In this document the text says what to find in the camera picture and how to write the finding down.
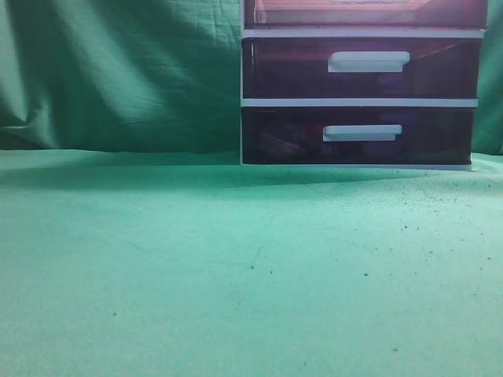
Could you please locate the green backdrop cloth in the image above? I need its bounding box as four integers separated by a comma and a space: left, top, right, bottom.
0, 0, 503, 155

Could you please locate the white plastic drawer cabinet frame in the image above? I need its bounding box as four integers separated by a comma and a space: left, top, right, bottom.
240, 1, 486, 170

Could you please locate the green table cloth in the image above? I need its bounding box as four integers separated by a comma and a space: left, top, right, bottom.
1, 151, 502, 376

